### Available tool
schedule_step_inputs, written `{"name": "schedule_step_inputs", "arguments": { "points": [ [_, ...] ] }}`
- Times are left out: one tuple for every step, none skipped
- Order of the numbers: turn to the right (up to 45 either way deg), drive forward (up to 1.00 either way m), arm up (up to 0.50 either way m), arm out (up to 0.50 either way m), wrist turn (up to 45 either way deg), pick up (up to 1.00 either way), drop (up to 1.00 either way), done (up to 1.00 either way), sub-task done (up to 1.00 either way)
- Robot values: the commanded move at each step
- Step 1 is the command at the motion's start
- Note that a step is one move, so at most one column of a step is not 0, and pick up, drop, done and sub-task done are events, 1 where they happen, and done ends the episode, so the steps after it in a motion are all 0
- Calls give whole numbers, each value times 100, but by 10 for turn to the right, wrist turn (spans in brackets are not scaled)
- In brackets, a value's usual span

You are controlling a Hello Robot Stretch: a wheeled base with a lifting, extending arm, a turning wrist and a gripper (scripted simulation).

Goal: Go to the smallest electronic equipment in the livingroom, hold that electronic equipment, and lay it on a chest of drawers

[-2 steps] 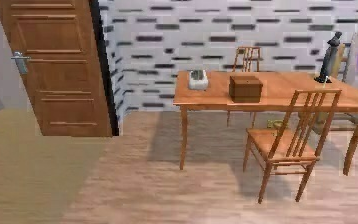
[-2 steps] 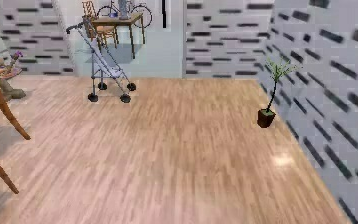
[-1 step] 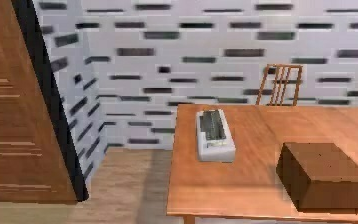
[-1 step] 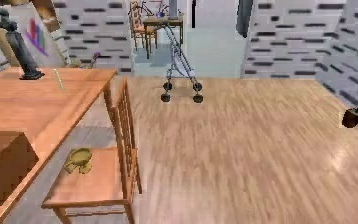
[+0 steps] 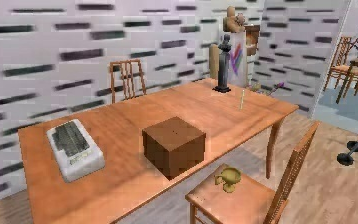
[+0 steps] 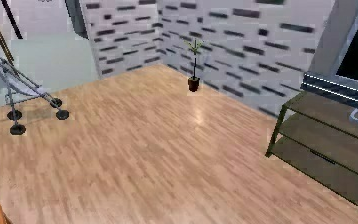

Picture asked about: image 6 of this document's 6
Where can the grey flat television set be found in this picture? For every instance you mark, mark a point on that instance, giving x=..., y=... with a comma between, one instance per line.
x=355, y=50

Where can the black slanted pole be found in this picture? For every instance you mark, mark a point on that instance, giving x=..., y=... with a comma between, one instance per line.
x=11, y=18

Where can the dark olive television stand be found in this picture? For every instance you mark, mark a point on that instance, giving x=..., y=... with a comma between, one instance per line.
x=323, y=143

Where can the black striped media box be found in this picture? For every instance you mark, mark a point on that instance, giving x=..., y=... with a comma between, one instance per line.
x=333, y=88

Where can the green plant in dark pot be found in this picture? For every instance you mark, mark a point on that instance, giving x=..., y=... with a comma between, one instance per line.
x=193, y=82

